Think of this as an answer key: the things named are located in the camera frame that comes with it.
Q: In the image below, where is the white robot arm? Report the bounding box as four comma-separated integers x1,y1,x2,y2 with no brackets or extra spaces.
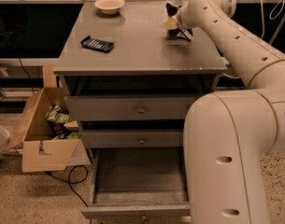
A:
165,0,285,224

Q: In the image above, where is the grey drawer cabinet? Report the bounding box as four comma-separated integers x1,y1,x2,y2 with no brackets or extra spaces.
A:
53,0,228,156

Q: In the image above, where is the grey top drawer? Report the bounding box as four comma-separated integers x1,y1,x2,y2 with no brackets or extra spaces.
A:
64,94,200,121

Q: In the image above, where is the grey middle drawer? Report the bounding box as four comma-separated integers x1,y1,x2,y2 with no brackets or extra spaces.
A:
81,129,182,148

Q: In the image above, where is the green chip bag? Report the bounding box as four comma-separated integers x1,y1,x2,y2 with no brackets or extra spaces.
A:
46,105,71,124

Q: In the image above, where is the green snack bag in box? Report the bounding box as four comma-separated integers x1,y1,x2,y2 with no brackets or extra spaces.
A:
53,132,80,140

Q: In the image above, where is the grey open bottom drawer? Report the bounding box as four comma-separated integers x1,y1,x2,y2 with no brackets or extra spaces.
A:
82,147,190,219

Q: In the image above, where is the beige bowl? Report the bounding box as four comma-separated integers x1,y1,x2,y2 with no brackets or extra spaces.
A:
94,0,125,15

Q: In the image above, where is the cardboard box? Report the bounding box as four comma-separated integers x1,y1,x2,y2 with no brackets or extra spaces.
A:
7,88,89,173

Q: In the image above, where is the white hanging cable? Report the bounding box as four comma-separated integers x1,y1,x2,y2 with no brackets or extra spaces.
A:
255,0,285,39

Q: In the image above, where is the metal diagonal bracket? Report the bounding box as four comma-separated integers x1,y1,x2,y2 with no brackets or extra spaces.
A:
269,12,285,45

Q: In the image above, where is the black floor cable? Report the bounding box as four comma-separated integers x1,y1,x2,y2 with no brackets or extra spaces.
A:
44,165,93,224

